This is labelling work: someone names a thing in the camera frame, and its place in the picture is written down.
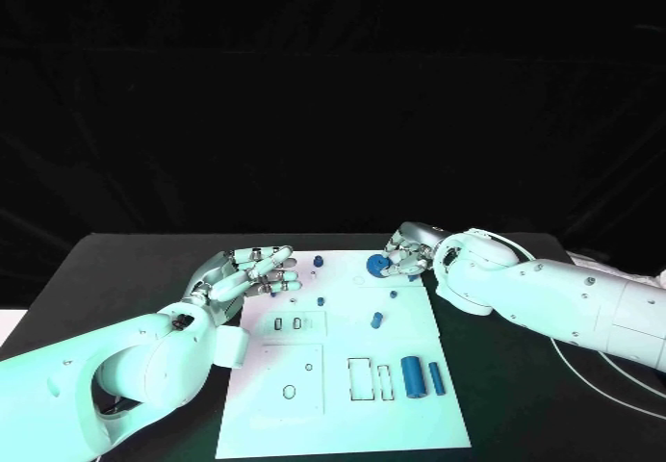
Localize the white cable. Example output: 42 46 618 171
480 229 536 262
597 351 666 398
549 339 666 421

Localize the thick blue cylinder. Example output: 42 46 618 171
399 355 428 399

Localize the white task board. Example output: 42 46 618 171
213 249 473 460

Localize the thin blue cylinder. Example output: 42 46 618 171
427 361 447 396

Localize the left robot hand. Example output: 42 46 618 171
180 245 304 325

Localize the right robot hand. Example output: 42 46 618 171
382 221 453 278

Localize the blue gear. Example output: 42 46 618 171
365 253 395 277

